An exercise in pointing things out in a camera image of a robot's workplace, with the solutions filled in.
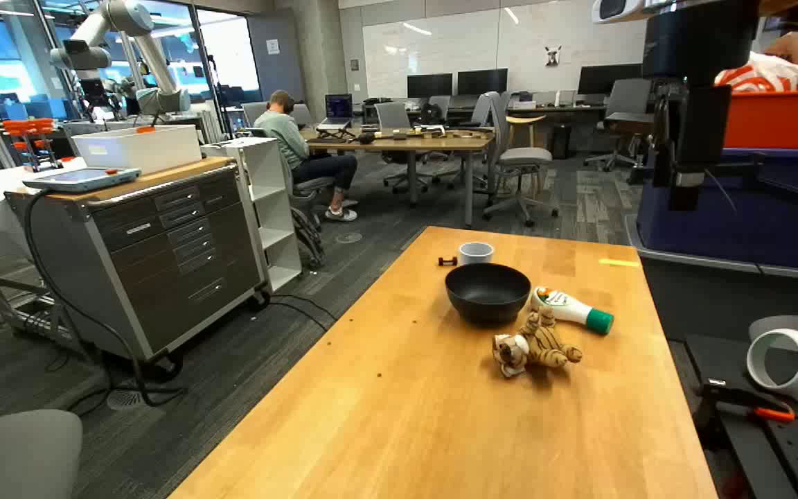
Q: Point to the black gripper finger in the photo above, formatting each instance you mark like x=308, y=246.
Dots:
x=701, y=127
x=667, y=140

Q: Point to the wall whiteboard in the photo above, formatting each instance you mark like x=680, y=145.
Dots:
x=473, y=45

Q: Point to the orange and black screwdriver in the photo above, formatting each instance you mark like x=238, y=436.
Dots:
x=774, y=413

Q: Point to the person in green sweatshirt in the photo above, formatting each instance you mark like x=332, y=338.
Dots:
x=283, y=127

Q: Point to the blue plastic bin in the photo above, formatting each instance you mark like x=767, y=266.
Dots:
x=749, y=223

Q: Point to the white shelf unit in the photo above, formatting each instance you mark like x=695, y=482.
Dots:
x=278, y=266

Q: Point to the orange chair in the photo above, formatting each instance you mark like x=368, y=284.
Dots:
x=29, y=127

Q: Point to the grey office chair with armrests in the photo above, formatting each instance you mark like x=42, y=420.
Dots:
x=627, y=101

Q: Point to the grey fabric office chair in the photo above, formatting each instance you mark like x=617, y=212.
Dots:
x=13, y=459

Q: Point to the white cup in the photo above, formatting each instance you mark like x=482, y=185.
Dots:
x=475, y=253

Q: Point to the grey laptop on cabinet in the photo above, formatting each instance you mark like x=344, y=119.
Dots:
x=81, y=179

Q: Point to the striped tiger stuffed animal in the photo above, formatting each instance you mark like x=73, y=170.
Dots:
x=548, y=349

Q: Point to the grey plastic bin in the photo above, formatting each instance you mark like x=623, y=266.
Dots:
x=734, y=294

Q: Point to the white and orange bag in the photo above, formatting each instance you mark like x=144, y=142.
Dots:
x=768, y=72

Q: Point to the orange plastic bin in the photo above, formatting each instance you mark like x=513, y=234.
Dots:
x=782, y=119

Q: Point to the grey drawer tool cabinet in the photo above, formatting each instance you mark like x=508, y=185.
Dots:
x=178, y=249

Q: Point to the white bottle with green cap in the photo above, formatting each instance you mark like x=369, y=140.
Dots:
x=570, y=307

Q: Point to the yellow tape strip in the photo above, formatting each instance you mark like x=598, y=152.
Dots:
x=619, y=264

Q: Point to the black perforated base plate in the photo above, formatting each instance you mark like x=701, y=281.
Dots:
x=788, y=460

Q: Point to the long wooden office desk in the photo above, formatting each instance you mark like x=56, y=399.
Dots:
x=416, y=142

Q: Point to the black computer monitor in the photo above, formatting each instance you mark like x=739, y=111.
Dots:
x=428, y=84
x=609, y=77
x=484, y=82

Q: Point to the grey swivel chair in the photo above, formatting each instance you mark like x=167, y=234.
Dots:
x=525, y=158

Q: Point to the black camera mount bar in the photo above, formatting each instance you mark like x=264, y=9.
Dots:
x=748, y=170

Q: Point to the white box on cabinet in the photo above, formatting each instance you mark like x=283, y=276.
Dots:
x=141, y=147

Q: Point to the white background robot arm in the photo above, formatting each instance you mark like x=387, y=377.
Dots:
x=155, y=57

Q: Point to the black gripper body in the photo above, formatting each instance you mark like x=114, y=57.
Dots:
x=701, y=36

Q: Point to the black bowl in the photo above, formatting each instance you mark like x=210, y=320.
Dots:
x=486, y=301

